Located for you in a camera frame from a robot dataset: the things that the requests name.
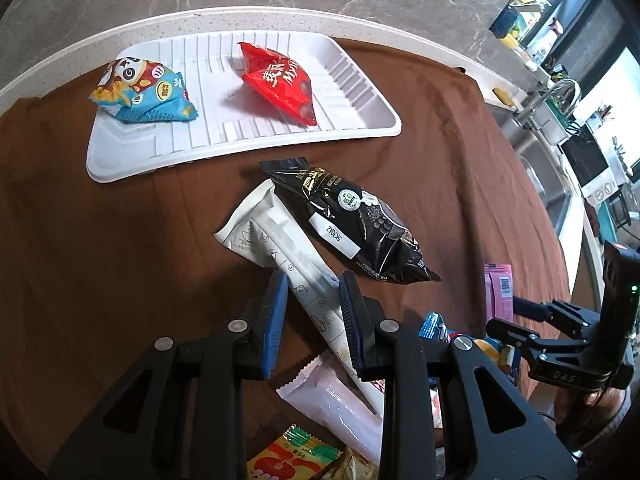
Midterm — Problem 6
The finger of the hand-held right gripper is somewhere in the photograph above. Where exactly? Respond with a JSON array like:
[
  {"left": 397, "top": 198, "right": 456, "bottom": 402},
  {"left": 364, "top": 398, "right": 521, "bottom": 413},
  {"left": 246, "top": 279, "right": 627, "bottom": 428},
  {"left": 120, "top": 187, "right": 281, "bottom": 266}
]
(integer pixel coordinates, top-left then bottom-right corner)
[
  {"left": 512, "top": 297, "right": 603, "bottom": 340},
  {"left": 485, "top": 317, "right": 595, "bottom": 362}
]

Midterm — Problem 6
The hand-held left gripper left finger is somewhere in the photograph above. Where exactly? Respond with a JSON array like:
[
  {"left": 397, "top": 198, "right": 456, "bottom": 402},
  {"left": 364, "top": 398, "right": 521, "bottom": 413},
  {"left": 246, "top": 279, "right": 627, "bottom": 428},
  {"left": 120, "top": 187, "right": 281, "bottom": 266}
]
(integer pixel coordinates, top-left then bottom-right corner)
[{"left": 47, "top": 270, "right": 291, "bottom": 480}]

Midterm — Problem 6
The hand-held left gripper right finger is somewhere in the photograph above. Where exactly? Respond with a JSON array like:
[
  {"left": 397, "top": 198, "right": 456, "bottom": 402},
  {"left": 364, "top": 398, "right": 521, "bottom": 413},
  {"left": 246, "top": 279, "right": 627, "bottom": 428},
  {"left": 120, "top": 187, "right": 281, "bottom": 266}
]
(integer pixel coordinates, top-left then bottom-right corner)
[{"left": 337, "top": 271, "right": 578, "bottom": 480}]

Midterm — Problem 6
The blue cake snack packet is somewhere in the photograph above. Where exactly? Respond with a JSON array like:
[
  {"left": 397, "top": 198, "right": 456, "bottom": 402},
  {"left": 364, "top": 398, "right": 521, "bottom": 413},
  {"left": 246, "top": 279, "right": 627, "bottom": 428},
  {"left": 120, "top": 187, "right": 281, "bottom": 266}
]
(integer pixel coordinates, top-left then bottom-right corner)
[{"left": 417, "top": 311, "right": 521, "bottom": 376}]

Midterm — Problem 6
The long white snack packet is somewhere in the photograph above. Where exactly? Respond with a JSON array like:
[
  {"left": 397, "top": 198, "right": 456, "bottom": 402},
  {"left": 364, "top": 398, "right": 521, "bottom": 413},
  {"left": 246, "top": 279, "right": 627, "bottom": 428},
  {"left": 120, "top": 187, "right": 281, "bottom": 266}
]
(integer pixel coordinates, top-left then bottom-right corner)
[{"left": 213, "top": 178, "right": 386, "bottom": 421}]

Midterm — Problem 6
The white and pink snack packet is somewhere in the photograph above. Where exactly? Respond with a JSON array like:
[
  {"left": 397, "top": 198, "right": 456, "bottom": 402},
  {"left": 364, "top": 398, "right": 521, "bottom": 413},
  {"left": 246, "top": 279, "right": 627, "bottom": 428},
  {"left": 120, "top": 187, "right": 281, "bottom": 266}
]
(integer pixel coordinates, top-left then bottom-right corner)
[{"left": 276, "top": 349, "right": 441, "bottom": 468}]

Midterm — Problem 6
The black snack packet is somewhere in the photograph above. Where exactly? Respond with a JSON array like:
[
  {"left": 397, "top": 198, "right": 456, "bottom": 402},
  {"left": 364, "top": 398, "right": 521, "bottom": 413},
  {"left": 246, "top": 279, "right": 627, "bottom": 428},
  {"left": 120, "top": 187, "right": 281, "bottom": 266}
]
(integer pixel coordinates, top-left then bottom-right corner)
[{"left": 260, "top": 156, "right": 442, "bottom": 286}]

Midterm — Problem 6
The orange cartoon snack packet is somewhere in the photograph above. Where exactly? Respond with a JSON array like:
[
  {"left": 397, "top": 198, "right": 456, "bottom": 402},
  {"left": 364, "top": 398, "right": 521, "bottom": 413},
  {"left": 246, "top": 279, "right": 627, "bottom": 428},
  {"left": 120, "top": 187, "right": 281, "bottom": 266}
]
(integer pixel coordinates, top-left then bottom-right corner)
[{"left": 245, "top": 424, "right": 343, "bottom": 480}]

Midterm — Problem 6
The gold foil snack packet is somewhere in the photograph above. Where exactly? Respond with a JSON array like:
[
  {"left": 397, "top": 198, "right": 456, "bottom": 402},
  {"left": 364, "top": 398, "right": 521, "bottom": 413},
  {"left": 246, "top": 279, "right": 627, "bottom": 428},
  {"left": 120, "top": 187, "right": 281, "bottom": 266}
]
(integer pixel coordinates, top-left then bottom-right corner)
[{"left": 320, "top": 447, "right": 381, "bottom": 480}]

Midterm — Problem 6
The white ribbed plastic tray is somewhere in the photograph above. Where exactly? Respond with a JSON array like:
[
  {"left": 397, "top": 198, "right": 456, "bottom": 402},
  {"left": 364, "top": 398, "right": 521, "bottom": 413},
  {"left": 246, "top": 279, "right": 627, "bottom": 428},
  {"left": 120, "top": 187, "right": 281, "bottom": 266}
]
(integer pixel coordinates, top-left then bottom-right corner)
[{"left": 86, "top": 31, "right": 403, "bottom": 183}]

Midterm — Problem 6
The person's right hand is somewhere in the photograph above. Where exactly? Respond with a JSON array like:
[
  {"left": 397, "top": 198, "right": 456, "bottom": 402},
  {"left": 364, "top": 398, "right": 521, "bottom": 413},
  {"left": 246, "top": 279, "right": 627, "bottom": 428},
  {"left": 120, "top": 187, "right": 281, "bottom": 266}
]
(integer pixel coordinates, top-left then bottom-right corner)
[{"left": 555, "top": 389, "right": 630, "bottom": 442}]

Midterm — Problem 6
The pink sachet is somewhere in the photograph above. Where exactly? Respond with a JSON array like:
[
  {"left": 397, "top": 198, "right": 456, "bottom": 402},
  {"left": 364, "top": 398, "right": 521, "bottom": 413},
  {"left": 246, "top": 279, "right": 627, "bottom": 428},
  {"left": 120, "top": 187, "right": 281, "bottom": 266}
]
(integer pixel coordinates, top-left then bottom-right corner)
[{"left": 484, "top": 263, "right": 515, "bottom": 324}]

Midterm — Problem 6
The steel sink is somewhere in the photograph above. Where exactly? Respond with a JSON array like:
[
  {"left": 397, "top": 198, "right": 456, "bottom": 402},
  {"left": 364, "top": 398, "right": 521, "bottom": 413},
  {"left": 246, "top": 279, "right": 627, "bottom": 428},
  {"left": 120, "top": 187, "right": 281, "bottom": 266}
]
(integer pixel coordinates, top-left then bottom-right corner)
[{"left": 500, "top": 105, "right": 576, "bottom": 216}]

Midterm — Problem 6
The white microwave oven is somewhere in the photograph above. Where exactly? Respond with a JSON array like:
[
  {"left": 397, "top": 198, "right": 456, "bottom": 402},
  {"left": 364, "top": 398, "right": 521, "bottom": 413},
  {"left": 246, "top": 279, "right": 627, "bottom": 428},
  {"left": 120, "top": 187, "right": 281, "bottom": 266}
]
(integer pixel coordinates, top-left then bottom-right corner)
[{"left": 560, "top": 132, "right": 628, "bottom": 201}]

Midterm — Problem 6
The brown cloth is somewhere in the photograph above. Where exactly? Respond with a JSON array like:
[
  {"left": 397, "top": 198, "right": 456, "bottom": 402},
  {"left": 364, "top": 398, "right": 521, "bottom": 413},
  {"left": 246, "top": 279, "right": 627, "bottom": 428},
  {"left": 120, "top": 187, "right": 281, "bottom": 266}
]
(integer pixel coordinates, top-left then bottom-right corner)
[{"left": 0, "top": 35, "right": 573, "bottom": 480}]

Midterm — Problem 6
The red snack bag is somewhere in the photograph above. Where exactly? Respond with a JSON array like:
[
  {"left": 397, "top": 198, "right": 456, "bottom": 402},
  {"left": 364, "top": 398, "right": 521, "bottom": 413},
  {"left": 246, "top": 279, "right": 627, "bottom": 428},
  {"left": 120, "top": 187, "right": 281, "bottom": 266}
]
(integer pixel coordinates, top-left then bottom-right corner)
[{"left": 237, "top": 41, "right": 318, "bottom": 127}]

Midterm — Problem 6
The white spray bottle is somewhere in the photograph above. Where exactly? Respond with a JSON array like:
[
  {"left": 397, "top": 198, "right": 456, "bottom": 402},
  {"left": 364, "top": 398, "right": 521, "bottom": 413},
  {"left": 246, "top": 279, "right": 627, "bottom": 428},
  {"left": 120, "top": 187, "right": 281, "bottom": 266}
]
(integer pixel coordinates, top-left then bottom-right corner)
[{"left": 527, "top": 17, "right": 563, "bottom": 66}]

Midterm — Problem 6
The blue cartoon snack bag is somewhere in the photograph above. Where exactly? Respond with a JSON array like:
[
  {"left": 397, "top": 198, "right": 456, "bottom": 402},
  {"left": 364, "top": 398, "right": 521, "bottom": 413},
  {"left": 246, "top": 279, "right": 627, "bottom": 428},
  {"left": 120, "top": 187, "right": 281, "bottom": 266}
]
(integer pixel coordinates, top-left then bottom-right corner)
[{"left": 89, "top": 58, "right": 197, "bottom": 124}]

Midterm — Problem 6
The blue storage container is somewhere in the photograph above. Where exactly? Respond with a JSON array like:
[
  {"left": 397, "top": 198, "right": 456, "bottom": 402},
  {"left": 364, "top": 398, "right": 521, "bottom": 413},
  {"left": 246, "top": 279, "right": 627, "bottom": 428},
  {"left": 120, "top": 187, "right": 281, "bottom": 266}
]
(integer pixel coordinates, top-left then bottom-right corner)
[{"left": 490, "top": 5, "right": 526, "bottom": 38}]

